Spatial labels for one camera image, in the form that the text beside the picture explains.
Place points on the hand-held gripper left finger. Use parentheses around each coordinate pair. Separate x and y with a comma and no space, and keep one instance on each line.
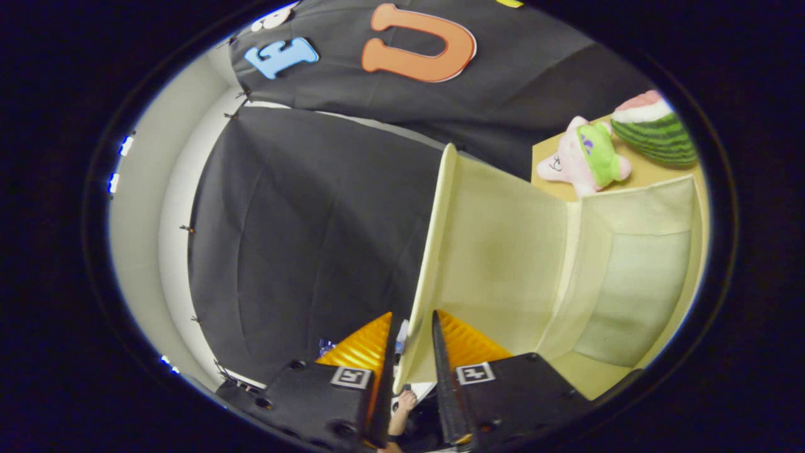
(382,415)

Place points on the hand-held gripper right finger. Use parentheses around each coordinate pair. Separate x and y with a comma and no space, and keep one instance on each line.
(448,402)

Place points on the cream fabric storage box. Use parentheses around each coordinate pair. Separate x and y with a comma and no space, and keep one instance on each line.
(503,251)

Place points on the blue and white clutter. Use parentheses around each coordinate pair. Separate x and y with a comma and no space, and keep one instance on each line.
(326,347)

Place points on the black backdrop cloth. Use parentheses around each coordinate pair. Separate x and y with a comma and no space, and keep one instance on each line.
(302,220)

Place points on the pink plush toy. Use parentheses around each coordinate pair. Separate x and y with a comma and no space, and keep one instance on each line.
(569,163)

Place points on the watermelon slice plush toy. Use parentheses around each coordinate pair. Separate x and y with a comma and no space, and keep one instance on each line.
(654,135)

